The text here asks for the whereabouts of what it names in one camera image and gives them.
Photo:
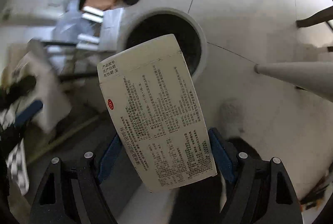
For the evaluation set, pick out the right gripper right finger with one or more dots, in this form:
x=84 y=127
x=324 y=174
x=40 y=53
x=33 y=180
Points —
x=258 y=191

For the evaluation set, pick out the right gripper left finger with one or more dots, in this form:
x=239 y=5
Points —
x=55 y=202

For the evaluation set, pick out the cream medicine leaflet box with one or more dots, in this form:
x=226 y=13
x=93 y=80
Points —
x=154 y=107

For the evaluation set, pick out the white round trash bin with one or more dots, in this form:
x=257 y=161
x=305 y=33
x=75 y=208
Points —
x=167 y=30

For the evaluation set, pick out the checkered cloth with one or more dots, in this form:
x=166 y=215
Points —
x=16 y=162

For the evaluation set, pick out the white table leg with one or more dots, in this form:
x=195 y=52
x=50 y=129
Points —
x=315 y=77

